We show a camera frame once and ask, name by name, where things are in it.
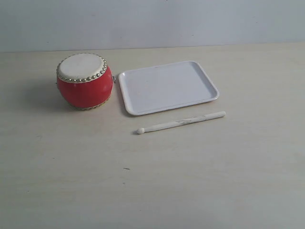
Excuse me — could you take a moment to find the white plastic tray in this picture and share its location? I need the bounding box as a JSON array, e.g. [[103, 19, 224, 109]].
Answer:
[[118, 61, 219, 116]]

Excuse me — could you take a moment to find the red small drum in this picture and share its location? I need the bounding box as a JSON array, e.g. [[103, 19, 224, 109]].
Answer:
[[56, 53, 113, 110]]

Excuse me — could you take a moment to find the white drumstick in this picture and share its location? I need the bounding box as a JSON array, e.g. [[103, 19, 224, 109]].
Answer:
[[135, 111, 226, 135]]

